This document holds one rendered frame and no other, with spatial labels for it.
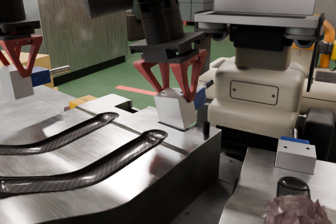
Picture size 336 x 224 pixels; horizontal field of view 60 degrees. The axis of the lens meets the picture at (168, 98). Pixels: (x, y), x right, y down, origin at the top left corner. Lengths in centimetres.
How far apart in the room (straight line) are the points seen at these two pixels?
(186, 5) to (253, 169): 874
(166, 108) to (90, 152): 13
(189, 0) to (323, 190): 873
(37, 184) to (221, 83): 57
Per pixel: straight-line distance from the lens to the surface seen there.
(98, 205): 32
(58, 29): 359
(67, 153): 43
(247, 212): 31
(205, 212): 44
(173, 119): 45
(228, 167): 54
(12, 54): 56
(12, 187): 33
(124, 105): 57
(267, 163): 46
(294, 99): 77
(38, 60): 288
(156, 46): 41
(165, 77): 48
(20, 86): 59
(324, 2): 923
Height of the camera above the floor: 110
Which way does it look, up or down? 21 degrees down
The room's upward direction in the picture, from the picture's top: straight up
